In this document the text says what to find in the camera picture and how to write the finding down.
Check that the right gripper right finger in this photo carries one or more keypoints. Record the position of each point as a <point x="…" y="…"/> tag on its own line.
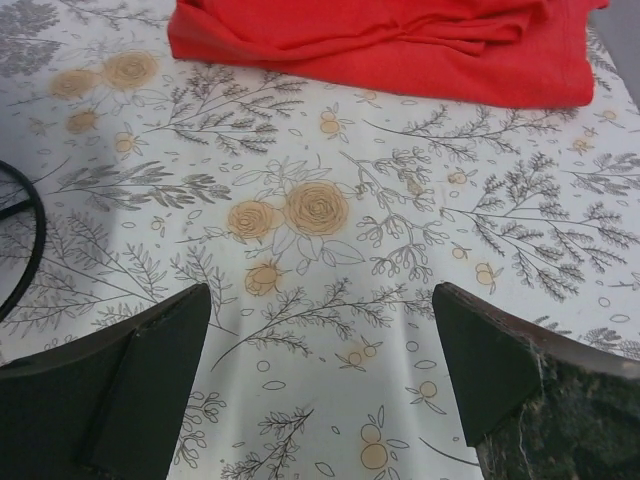
<point x="534" y="404"/>

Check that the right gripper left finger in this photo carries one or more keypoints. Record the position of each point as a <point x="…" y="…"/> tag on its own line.
<point x="108" y="405"/>

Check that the floral table mat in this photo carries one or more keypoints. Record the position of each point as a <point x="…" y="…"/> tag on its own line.
<point x="321" y="216"/>

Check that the red cloth hat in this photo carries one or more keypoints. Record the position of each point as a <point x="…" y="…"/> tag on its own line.
<point x="511" y="54"/>

